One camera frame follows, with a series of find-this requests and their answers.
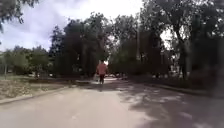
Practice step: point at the row of trees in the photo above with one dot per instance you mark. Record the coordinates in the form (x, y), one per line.
(83, 46)

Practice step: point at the person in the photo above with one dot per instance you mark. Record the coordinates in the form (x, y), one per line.
(101, 70)

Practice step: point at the grey asphalt path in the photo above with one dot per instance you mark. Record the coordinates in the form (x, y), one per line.
(100, 110)

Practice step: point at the pale lamp pole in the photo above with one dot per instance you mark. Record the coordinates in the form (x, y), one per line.
(138, 43)

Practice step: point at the dry grass verge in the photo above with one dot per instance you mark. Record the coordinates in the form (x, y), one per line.
(20, 86)

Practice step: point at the stone kerb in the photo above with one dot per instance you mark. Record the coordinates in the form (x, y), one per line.
(26, 96)

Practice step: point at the shaded grass verge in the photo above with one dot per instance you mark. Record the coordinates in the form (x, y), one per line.
(180, 83)

